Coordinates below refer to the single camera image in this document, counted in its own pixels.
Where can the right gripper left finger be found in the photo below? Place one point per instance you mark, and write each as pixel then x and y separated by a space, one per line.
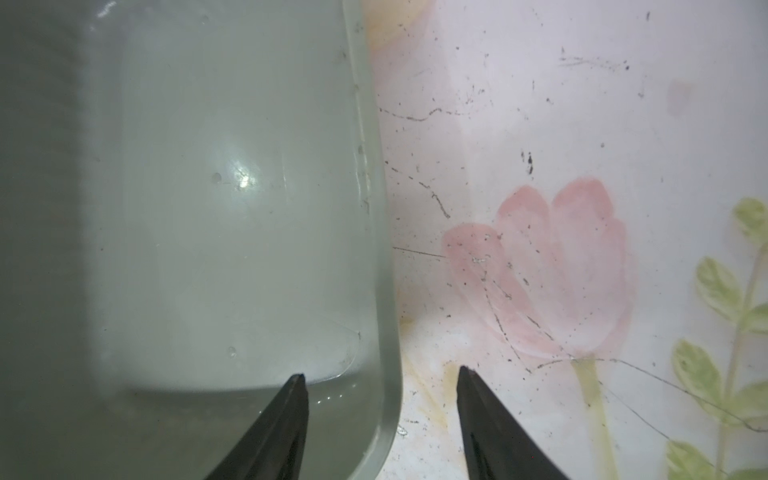
pixel 273 447

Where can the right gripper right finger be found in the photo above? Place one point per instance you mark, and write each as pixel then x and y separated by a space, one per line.
pixel 496 446

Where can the grey plastic storage box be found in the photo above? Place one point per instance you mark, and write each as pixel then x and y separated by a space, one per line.
pixel 193 210

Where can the pink floral table mat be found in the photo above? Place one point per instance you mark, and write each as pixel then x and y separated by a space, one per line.
pixel 578 195

